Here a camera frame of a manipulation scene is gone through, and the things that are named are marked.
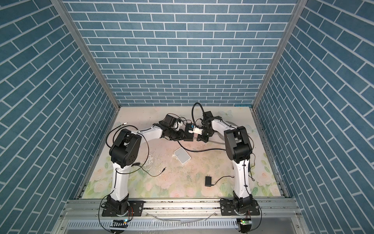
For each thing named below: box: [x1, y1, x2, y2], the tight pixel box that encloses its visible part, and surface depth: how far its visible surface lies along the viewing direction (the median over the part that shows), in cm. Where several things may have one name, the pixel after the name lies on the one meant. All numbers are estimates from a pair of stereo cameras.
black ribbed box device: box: [183, 122, 195, 142], surface depth 97 cm
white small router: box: [173, 147, 191, 165], surface depth 93 cm
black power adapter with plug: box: [204, 174, 235, 187], surface depth 83 cm
